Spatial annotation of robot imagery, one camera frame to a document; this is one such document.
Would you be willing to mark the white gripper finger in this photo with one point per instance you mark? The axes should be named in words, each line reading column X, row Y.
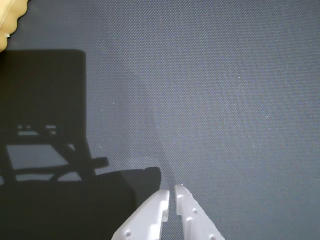
column 147, row 215
column 192, row 220

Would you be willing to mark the yellow crinkle-cut plastic fry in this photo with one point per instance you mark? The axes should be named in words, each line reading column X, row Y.
column 8, row 17

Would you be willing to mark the dark grey textured mat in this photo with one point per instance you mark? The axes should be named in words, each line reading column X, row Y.
column 200, row 100

